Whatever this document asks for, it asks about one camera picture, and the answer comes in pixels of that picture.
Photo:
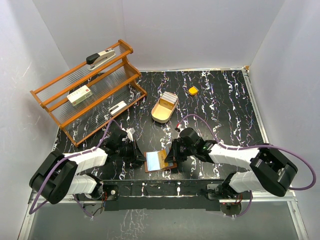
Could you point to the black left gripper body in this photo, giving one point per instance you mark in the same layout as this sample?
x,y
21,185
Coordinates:
x,y
127,151

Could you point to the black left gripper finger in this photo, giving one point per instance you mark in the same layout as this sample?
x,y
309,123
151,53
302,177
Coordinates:
x,y
136,165
138,155

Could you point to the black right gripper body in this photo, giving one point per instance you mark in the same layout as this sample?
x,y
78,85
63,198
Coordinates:
x,y
181,151

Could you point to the gold credit card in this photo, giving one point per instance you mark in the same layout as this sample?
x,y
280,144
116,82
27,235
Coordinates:
x,y
162,154

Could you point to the brown leather card holder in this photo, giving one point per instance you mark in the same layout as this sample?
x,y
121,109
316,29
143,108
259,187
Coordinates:
x,y
152,161

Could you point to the beige oval tray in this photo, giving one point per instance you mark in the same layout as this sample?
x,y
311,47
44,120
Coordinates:
x,y
163,110

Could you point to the stack of credit cards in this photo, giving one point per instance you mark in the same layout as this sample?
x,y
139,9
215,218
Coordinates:
x,y
170,97

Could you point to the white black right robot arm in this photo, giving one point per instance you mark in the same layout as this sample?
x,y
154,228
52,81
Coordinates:
x,y
267,169

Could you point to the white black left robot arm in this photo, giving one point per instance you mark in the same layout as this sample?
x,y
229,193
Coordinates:
x,y
60,173

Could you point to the small white stapler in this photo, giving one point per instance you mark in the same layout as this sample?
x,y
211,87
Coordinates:
x,y
114,110

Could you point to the yellow tape measure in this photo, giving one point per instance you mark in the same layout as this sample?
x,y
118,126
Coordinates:
x,y
193,91

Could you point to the orange wooden shelf rack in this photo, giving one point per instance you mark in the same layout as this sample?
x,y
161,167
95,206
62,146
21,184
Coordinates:
x,y
110,83

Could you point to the white red staples box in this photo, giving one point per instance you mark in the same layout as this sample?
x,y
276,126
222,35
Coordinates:
x,y
79,95

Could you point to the black white stapler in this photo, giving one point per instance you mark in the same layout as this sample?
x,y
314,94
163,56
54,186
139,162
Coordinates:
x,y
97,59

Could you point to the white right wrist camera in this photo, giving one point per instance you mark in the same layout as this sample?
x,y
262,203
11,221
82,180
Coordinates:
x,y
178,128

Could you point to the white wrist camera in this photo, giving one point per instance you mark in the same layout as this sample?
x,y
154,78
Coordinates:
x,y
130,132
178,128

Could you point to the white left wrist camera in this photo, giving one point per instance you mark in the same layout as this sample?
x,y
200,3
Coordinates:
x,y
130,132

